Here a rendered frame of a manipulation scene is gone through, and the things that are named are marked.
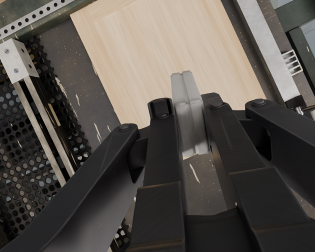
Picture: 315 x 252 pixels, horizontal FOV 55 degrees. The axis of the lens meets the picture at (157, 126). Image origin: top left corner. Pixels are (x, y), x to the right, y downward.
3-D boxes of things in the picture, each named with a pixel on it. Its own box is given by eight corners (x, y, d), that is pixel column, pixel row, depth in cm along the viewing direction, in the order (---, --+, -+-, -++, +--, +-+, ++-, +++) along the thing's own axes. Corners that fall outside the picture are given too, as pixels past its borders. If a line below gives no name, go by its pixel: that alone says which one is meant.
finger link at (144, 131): (183, 162, 14) (121, 172, 14) (178, 121, 19) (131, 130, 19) (177, 133, 14) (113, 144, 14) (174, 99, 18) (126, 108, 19)
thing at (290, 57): (289, 50, 92) (293, 48, 89) (299, 71, 92) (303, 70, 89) (277, 56, 92) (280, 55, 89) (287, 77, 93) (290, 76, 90)
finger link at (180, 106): (196, 156, 16) (182, 158, 16) (187, 111, 22) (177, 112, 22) (187, 102, 15) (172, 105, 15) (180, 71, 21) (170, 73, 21)
